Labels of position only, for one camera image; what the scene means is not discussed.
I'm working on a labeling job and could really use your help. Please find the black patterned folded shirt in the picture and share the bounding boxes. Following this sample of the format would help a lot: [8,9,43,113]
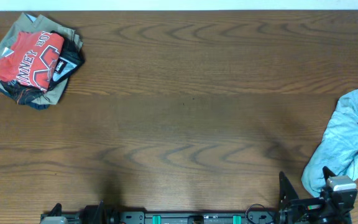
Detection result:
[2,31,85,93]

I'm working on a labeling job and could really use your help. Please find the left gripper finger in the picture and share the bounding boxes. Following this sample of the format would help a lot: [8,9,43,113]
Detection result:
[48,203,62,217]
[84,201,104,224]

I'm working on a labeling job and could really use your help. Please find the khaki folded garment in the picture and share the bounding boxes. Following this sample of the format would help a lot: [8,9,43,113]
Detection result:
[0,12,83,106]

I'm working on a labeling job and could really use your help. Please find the red t-shirt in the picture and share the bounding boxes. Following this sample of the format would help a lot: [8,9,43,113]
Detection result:
[0,31,64,92]

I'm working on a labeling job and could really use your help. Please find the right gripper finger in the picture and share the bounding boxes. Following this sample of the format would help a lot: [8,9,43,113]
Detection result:
[323,166,336,189]
[278,171,299,209]

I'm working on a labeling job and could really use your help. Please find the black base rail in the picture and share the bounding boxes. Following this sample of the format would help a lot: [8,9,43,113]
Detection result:
[40,210,352,224]

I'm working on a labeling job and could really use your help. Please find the navy folded garment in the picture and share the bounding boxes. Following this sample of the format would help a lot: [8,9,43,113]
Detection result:
[0,78,68,110]

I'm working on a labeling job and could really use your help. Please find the light blue t-shirt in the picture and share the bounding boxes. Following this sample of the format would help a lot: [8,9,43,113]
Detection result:
[301,89,358,197]

